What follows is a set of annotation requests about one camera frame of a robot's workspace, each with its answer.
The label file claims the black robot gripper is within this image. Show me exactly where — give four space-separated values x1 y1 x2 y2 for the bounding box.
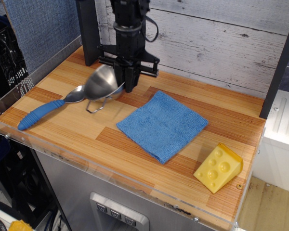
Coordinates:
98 29 159 93

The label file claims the small stainless steel pot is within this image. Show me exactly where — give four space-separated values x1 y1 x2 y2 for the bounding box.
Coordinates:
84 64 125 114

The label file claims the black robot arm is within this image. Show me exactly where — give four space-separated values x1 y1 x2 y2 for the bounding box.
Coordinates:
98 0 160 93

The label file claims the blue folded cloth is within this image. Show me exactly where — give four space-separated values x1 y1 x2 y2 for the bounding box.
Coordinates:
117 91 209 164

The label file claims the clear acrylic table guard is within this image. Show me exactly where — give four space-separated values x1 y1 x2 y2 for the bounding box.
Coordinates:
0 48 265 231

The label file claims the black plastic crate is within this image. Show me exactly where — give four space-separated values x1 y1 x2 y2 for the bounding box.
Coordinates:
0 15 28 98

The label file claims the yellow toy cheese wedge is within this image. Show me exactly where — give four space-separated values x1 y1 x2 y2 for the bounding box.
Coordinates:
193 143 243 193

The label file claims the silver panel with buttons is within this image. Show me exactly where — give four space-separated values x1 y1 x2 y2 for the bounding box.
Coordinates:
90 192 150 231

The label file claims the spoon with blue handle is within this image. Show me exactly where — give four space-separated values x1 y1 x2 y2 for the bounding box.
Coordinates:
17 85 85 130

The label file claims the dark left frame post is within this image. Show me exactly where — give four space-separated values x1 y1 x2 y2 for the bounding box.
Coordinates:
76 0 100 66

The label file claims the dark frame post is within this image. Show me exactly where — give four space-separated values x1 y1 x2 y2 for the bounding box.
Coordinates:
259 33 289 119
76 0 100 66

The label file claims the dark right frame post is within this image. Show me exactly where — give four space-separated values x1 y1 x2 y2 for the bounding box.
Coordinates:
259 33 289 119

